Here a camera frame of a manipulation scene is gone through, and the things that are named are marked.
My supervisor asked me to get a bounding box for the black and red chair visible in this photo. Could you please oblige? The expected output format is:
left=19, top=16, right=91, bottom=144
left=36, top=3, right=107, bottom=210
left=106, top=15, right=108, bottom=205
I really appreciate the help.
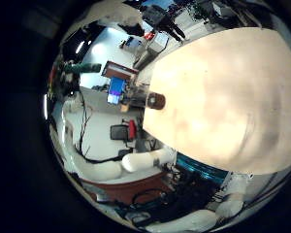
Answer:
left=110, top=118, right=139, bottom=143

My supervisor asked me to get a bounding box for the person in dark clothes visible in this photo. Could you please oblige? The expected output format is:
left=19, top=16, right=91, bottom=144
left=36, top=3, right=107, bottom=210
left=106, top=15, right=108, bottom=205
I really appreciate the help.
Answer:
left=141, top=3, right=187, bottom=43

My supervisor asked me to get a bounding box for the blue lit monitor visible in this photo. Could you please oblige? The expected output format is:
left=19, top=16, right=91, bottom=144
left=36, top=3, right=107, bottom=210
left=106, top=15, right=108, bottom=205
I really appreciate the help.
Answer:
left=106, top=77, right=127, bottom=106

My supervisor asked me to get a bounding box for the small brown block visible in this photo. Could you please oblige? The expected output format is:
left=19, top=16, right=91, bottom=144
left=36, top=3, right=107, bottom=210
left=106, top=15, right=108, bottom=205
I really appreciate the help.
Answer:
left=145, top=91, right=167, bottom=112

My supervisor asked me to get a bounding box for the blue box under table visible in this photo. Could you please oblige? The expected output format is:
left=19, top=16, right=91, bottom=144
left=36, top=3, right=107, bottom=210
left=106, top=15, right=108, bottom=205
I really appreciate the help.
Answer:
left=175, top=152, right=230, bottom=186

